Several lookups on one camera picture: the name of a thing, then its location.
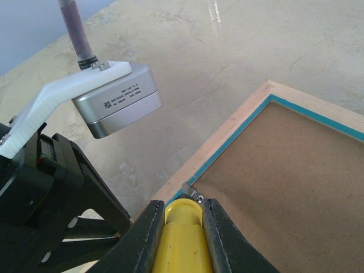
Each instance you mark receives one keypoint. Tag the metal frame clip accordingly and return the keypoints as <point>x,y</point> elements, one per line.
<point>192,193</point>

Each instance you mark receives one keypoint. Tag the yellow handled screwdriver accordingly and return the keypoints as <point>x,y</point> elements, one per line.
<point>182,246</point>

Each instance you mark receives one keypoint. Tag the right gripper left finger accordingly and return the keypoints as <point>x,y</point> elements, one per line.
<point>136,250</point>

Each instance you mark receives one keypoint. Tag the teal wooden picture frame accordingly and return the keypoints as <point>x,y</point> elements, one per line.
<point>288,169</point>

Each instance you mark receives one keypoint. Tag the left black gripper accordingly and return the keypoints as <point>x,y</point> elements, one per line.
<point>49,191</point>

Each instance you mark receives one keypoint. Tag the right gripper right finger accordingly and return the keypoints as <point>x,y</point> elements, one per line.
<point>229,250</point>

